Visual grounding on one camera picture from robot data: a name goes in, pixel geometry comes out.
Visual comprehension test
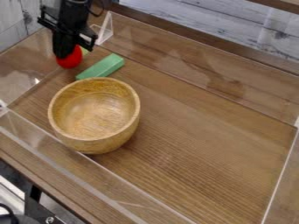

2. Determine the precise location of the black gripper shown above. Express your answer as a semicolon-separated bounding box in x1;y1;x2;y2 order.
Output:
38;0;99;59

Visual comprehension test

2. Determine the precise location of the green rectangular block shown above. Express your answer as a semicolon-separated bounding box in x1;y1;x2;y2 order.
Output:
76;53;126;81

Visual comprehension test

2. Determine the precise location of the clear acrylic corner bracket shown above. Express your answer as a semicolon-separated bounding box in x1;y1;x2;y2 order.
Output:
90;12;114;46

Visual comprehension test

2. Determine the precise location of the wooden bowl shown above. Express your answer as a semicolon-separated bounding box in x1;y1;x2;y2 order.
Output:
48;78;140;154

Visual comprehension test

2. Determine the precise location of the red plush strawberry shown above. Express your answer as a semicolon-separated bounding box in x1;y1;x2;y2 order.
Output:
56;45;90;69

